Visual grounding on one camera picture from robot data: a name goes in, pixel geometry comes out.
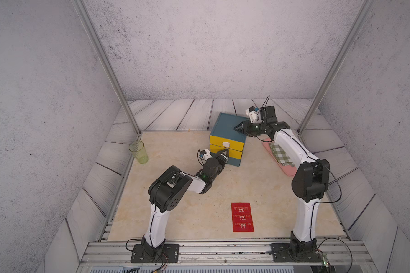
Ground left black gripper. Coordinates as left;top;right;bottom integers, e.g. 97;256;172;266
208;148;228;184

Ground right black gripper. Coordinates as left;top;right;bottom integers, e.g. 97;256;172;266
233;120;267;138

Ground yellow drawer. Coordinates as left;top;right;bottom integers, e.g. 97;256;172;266
210;135;246;151
210;144;243;160

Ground red postcard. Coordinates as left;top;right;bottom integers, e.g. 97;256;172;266
231;202;255;233

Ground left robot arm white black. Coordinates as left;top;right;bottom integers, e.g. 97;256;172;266
141;149;229;258

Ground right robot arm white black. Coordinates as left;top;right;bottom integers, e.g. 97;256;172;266
234;106;330;258

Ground teal drawer cabinet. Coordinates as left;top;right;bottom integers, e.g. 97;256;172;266
209;113;250;167

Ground green checkered cloth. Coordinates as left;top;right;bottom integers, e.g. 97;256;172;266
269;142;295;167

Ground pink tray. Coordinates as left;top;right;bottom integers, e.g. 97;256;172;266
262;138;297;177

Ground green transparent plastic cup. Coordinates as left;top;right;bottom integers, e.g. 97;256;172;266
129;141;149;164

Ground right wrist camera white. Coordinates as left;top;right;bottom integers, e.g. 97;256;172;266
246;106;262;124

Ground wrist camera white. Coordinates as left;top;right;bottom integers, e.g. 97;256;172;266
246;106;262;124
199;149;213;161

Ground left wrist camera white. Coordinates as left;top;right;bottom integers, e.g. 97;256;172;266
199;149;213;161

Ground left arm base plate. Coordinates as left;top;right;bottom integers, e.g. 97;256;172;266
131;243;180;263

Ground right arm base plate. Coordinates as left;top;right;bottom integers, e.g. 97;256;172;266
271;242;323;263

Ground right aluminium frame post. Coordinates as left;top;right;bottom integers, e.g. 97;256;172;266
297;0;375;135

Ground aluminium frame post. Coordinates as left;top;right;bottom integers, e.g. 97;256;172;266
71;0;142;138
297;0;375;135

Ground aluminium front rail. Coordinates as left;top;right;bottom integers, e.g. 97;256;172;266
77;238;378;273

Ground left aluminium frame post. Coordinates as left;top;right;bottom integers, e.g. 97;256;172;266
71;0;142;138

